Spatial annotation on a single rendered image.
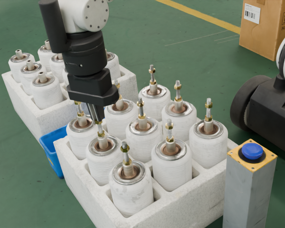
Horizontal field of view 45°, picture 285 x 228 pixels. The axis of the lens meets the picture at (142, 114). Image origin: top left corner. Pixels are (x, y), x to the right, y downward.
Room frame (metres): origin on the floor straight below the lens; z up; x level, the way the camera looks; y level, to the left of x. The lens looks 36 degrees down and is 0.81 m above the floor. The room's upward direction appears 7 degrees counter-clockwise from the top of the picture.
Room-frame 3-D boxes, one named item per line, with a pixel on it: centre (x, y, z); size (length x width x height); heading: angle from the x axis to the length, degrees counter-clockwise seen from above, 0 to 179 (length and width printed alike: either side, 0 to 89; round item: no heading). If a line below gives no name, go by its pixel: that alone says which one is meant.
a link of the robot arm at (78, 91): (0.66, 0.10, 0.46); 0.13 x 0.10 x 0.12; 60
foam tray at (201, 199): (0.72, 0.00, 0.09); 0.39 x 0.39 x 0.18; 30
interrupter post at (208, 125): (0.68, -0.16, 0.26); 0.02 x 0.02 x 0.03
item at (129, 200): (0.56, 0.05, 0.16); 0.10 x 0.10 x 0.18
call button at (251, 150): (0.50, -0.21, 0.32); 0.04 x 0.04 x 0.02
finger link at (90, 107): (0.67, 0.11, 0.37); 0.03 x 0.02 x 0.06; 150
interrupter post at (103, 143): (0.66, 0.10, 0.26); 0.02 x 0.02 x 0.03
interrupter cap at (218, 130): (0.68, -0.16, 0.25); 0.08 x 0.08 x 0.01
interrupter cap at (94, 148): (0.66, 0.10, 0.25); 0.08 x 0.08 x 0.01
